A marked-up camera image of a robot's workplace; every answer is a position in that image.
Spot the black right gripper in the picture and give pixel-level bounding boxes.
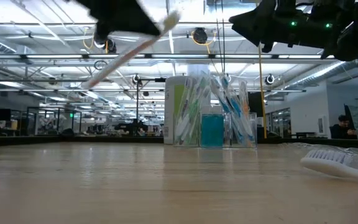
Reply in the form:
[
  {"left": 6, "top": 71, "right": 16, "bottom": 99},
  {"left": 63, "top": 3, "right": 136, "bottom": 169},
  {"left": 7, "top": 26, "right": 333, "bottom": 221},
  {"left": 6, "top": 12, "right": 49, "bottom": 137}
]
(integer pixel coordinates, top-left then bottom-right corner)
[{"left": 228, "top": 0, "right": 341, "bottom": 58}]

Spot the orange white toothbrush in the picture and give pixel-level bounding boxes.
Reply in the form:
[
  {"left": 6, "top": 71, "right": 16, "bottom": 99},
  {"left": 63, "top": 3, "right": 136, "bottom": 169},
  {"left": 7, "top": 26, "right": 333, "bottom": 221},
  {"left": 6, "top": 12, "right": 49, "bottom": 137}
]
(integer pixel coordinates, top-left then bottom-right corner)
[
  {"left": 81, "top": 10, "right": 181, "bottom": 90},
  {"left": 237, "top": 79, "right": 256, "bottom": 142}
]

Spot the green white toothbrush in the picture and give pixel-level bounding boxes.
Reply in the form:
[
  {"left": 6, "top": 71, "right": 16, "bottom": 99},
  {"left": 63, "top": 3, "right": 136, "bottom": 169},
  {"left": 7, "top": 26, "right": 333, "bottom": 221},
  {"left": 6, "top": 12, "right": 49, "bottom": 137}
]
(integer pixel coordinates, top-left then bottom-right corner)
[{"left": 181, "top": 76, "right": 209, "bottom": 146}]

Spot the purple white toothbrush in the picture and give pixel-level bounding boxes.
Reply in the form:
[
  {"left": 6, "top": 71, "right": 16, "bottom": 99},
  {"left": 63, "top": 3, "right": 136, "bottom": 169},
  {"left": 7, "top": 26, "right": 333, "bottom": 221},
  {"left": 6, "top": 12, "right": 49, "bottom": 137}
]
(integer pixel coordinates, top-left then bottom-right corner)
[
  {"left": 300, "top": 148, "right": 358, "bottom": 184},
  {"left": 174, "top": 77, "right": 195, "bottom": 146}
]

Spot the long ceiling light bar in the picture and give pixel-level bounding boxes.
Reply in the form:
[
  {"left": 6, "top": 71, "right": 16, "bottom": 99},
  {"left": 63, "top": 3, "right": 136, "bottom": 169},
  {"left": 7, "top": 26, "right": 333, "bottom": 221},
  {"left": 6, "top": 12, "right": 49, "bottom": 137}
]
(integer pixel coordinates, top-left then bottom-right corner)
[{"left": 0, "top": 54, "right": 335, "bottom": 60}]

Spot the black boom stand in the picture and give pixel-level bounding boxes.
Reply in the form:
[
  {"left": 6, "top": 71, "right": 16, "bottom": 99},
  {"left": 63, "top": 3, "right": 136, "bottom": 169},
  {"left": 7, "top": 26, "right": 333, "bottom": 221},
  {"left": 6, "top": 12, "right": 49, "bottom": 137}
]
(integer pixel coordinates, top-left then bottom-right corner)
[{"left": 135, "top": 77, "right": 167, "bottom": 138}]

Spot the white green wipes canister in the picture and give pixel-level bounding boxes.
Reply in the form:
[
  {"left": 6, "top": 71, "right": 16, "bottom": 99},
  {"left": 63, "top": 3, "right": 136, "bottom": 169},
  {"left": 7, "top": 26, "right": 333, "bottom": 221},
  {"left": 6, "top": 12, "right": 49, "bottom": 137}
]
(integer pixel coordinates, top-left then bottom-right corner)
[{"left": 163, "top": 76, "right": 198, "bottom": 146}]

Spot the person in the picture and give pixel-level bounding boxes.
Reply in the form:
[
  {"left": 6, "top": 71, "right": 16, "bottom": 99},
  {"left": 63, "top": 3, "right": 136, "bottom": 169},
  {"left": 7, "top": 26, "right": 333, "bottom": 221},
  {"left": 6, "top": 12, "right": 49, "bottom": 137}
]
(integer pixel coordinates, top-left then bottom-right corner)
[{"left": 330, "top": 114, "right": 358, "bottom": 140}]

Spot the black hanging cable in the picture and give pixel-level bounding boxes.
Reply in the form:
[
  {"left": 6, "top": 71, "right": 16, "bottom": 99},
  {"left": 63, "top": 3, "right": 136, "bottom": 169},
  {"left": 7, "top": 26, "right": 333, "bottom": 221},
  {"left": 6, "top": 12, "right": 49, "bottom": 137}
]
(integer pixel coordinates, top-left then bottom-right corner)
[
  {"left": 221, "top": 0, "right": 226, "bottom": 82},
  {"left": 214, "top": 0, "right": 223, "bottom": 82}
]

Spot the black cable loop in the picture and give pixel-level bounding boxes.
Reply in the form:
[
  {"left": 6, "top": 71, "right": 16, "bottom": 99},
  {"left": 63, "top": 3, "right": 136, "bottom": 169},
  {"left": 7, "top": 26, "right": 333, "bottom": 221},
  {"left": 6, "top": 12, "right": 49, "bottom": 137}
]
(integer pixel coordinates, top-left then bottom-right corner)
[{"left": 93, "top": 60, "right": 109, "bottom": 72}]

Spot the dark wall monitor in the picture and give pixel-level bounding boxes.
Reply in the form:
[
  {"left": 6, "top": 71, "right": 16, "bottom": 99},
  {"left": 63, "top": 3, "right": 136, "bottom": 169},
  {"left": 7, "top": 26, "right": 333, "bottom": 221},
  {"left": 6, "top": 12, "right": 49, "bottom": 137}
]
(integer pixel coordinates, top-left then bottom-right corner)
[{"left": 249, "top": 92, "right": 264, "bottom": 113}]

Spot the black cage frame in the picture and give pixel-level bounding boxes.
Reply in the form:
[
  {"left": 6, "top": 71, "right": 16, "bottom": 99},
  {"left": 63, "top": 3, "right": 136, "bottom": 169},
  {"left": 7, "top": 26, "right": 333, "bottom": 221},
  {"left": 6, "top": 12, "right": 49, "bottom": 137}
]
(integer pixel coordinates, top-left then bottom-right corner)
[{"left": 26, "top": 107, "right": 82, "bottom": 136}]

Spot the black aluminium table frame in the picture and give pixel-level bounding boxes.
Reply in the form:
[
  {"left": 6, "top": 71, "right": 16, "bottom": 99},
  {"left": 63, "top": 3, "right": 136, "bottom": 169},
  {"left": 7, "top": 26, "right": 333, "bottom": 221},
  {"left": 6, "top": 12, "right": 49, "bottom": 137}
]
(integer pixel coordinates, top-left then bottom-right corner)
[{"left": 0, "top": 135, "right": 358, "bottom": 149}]

